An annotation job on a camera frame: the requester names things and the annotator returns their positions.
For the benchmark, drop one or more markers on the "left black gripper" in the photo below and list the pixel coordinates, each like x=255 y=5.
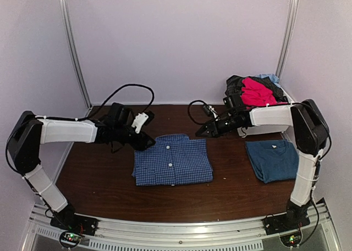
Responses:
x=139 y=144

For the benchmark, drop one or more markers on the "blue polo shirt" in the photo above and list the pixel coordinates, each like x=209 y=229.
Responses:
x=273 y=160

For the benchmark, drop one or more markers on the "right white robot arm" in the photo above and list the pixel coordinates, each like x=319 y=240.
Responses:
x=311 y=133

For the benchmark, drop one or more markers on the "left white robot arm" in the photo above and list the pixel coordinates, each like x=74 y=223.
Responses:
x=31 y=131

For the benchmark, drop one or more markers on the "light blue garment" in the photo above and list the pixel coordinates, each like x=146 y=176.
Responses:
x=272 y=77

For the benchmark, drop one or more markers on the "left aluminium corner post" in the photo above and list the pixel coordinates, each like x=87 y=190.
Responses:
x=73 y=52

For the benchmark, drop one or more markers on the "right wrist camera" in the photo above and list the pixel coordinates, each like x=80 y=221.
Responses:
x=210 y=111

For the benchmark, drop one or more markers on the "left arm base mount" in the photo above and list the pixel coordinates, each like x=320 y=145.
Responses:
x=68 y=220

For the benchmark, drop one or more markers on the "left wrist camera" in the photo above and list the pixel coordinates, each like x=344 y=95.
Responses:
x=142 y=119

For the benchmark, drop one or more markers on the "white plastic laundry bin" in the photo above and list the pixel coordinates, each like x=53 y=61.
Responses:
x=253 y=127

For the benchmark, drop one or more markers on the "blue checkered shirt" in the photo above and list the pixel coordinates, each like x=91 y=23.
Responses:
x=174 y=160

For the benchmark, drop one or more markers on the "front aluminium rail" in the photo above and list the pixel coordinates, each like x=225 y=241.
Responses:
x=243 y=234

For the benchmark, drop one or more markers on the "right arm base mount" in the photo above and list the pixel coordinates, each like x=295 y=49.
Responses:
x=294 y=217

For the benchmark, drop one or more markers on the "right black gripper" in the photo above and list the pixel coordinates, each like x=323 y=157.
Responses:
x=210 y=126

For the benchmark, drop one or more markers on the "black garment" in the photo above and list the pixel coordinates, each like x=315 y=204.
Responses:
x=234 y=85

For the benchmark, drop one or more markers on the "right aluminium corner post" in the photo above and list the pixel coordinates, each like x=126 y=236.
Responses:
x=289 y=28

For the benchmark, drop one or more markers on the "aluminium corner post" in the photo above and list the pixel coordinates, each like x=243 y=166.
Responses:
x=73 y=52
x=289 y=28

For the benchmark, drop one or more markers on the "red garment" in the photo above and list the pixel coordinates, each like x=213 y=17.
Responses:
x=256 y=94

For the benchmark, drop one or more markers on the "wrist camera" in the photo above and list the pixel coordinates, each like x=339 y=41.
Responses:
x=142 y=119
x=210 y=111

